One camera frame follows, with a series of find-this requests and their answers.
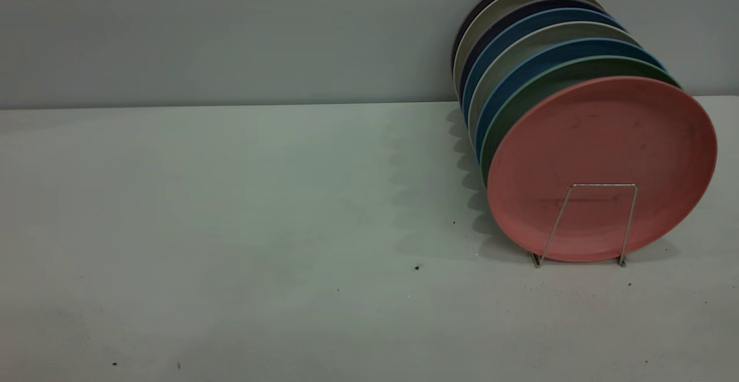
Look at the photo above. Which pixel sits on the pink round plate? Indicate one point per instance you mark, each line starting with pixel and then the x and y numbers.
pixel 600 139

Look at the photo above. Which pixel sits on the blue round plate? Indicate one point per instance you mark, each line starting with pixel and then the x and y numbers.
pixel 566 47
pixel 542 18

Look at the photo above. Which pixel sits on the green round plate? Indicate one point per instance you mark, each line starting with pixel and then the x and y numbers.
pixel 577 66

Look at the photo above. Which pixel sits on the dark navy round plate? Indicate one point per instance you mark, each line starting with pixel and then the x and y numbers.
pixel 542 4

